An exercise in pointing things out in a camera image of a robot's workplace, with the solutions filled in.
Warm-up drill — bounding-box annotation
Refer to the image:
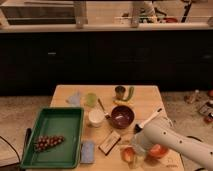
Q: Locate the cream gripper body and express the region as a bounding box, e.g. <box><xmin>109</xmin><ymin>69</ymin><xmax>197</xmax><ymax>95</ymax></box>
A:
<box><xmin>129</xmin><ymin>148</ymin><xmax>145</xmax><ymax>169</ymax></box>

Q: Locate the red yellow apple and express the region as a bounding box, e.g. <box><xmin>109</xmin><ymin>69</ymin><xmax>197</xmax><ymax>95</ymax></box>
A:
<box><xmin>121</xmin><ymin>147</ymin><xmax>134</xmax><ymax>163</ymax></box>

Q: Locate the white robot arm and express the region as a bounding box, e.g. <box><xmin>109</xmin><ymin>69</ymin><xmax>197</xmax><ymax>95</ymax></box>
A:
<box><xmin>130</xmin><ymin>117</ymin><xmax>213</xmax><ymax>171</ymax></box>

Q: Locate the green plastic tray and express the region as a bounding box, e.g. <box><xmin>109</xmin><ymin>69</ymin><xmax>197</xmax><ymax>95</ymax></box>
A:
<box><xmin>21</xmin><ymin>107</ymin><xmax>84</xmax><ymax>169</ymax></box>

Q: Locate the orange bowl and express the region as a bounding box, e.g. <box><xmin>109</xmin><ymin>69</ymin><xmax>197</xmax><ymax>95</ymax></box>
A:
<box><xmin>148</xmin><ymin>144</ymin><xmax>169</xmax><ymax>159</ymax></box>

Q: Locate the dark maroon bowl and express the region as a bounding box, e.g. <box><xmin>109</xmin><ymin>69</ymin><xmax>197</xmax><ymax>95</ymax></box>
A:
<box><xmin>110</xmin><ymin>105</ymin><xmax>135</xmax><ymax>129</ymax></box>

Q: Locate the blue sponge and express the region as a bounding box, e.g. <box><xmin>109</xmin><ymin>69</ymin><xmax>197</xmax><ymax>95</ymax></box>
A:
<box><xmin>81</xmin><ymin>140</ymin><xmax>95</xmax><ymax>164</ymax></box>

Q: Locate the white cup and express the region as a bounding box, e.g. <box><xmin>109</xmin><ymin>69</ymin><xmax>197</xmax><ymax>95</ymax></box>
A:
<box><xmin>88</xmin><ymin>109</ymin><xmax>104</xmax><ymax>127</ymax></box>

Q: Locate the green cucumber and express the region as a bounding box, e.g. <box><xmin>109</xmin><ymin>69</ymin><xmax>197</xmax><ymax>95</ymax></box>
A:
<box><xmin>126</xmin><ymin>86</ymin><xmax>134</xmax><ymax>101</ymax></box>

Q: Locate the metal cup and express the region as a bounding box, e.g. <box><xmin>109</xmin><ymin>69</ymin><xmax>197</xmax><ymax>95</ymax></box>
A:
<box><xmin>115</xmin><ymin>85</ymin><xmax>126</xmax><ymax>100</ymax></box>

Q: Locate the light green cup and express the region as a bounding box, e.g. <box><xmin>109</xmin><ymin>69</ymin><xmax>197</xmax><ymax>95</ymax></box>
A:
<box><xmin>86</xmin><ymin>93</ymin><xmax>97</xmax><ymax>107</ymax></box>

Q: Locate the light blue plastic piece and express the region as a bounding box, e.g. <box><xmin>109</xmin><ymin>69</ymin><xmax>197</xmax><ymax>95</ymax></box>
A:
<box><xmin>66</xmin><ymin>92</ymin><xmax>81</xmax><ymax>107</ymax></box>

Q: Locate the bunch of red grapes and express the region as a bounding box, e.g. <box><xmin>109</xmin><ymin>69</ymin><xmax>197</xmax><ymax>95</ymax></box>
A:
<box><xmin>34</xmin><ymin>136</ymin><xmax>65</xmax><ymax>152</ymax></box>

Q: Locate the black tool at table edge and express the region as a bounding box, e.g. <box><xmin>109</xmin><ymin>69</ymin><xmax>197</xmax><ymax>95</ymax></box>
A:
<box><xmin>22</xmin><ymin>128</ymin><xmax>32</xmax><ymax>158</ymax></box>

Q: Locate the wooden handled spoon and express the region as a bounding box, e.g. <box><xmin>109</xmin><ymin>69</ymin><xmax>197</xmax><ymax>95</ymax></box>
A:
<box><xmin>98</xmin><ymin>98</ymin><xmax>110</xmax><ymax>119</ymax></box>

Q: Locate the black cable right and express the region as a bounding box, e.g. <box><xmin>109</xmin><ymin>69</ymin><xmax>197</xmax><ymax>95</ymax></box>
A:
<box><xmin>186</xmin><ymin>135</ymin><xmax>205</xmax><ymax>144</ymax></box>

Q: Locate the black cable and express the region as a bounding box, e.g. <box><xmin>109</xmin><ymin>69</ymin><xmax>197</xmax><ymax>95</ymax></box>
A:
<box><xmin>0</xmin><ymin>135</ymin><xmax>23</xmax><ymax>169</ymax></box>
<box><xmin>186</xmin><ymin>135</ymin><xmax>205</xmax><ymax>144</ymax></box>

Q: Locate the black cable left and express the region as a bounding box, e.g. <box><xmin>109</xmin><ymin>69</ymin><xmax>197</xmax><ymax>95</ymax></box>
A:
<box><xmin>0</xmin><ymin>135</ymin><xmax>23</xmax><ymax>169</ymax></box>

